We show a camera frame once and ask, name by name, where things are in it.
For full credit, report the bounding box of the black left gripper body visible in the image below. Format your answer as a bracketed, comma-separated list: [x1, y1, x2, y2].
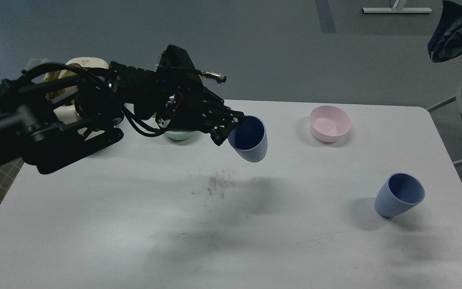
[153, 45, 226, 135]

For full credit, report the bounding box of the cream white toaster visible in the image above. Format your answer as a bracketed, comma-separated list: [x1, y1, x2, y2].
[45, 57, 125, 155]

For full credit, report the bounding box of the blue cup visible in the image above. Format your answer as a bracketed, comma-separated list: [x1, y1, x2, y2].
[374, 173, 426, 218]
[228, 115, 268, 163]

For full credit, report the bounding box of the left toast slice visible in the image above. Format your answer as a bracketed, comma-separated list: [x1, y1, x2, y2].
[44, 70, 78, 100]

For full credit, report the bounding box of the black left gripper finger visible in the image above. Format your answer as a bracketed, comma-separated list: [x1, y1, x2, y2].
[211, 122, 238, 146]
[211, 106, 246, 129]

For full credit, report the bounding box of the green bowl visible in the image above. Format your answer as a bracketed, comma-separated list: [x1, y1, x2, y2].
[165, 130, 195, 141]

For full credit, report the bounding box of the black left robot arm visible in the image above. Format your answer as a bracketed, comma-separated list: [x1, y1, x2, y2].
[0, 45, 246, 174]

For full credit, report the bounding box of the pink bowl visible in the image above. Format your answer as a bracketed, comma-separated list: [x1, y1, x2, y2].
[309, 106, 352, 143]

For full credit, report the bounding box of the white stand base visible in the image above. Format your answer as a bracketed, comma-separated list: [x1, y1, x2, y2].
[361, 0, 433, 14]

